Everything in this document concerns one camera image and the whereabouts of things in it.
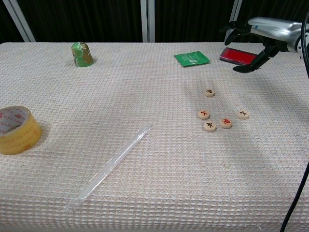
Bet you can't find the green circuit board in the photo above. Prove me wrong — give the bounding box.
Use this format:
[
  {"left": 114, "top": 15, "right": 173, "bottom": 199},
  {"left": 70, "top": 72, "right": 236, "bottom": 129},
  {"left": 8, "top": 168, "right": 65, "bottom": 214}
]
[{"left": 173, "top": 51, "right": 210, "bottom": 68}]

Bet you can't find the wooden chess piece red character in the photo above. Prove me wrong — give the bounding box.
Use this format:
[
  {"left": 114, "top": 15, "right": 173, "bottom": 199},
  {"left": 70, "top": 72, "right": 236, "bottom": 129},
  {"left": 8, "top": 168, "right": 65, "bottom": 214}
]
[{"left": 220, "top": 117, "right": 233, "bottom": 129}]

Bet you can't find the beige woven tablecloth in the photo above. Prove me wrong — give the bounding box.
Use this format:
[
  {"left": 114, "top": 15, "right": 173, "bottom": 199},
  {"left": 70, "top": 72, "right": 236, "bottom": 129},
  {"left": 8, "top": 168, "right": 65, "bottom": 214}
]
[{"left": 0, "top": 42, "right": 309, "bottom": 232}]

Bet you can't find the red ink pad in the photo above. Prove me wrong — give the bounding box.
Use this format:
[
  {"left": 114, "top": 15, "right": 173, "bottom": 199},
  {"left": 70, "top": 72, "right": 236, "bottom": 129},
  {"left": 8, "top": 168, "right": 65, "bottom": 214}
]
[{"left": 219, "top": 47, "right": 259, "bottom": 66}]

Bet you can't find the green dome-shaped figurine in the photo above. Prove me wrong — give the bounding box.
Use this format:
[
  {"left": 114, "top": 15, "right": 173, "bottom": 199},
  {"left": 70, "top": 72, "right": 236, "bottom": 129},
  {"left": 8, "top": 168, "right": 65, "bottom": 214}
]
[{"left": 71, "top": 42, "right": 94, "bottom": 68}]

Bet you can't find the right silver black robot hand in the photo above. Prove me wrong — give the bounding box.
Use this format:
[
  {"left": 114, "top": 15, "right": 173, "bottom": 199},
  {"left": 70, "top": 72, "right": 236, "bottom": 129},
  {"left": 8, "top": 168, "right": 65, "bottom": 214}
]
[{"left": 219, "top": 16, "right": 303, "bottom": 73}]

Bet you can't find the yellow packing tape roll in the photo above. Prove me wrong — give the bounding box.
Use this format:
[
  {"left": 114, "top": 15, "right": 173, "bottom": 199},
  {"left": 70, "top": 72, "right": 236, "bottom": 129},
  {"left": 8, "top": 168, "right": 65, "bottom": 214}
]
[{"left": 0, "top": 105, "right": 42, "bottom": 156}]

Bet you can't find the white aluminium frame post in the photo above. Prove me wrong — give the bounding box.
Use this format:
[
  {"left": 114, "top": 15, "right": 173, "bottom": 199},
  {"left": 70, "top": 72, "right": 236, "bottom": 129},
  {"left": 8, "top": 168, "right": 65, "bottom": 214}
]
[
  {"left": 2, "top": 0, "right": 37, "bottom": 43},
  {"left": 229, "top": 0, "right": 243, "bottom": 24},
  {"left": 140, "top": 0, "right": 155, "bottom": 43}
]

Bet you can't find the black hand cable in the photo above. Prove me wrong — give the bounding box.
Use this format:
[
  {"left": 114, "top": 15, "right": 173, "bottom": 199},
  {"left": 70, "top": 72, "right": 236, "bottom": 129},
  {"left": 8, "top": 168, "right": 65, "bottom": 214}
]
[{"left": 280, "top": 20, "right": 309, "bottom": 232}]

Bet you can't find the clear plastic stick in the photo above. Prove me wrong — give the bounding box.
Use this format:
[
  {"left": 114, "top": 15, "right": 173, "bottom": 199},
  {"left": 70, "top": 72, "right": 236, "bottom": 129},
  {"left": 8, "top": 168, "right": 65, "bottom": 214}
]
[{"left": 63, "top": 124, "right": 153, "bottom": 211}]

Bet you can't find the dark pleated curtain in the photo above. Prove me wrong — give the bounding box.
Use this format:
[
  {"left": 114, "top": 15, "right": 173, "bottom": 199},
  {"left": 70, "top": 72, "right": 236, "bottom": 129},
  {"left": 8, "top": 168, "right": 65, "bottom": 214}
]
[{"left": 0, "top": 0, "right": 309, "bottom": 44}]

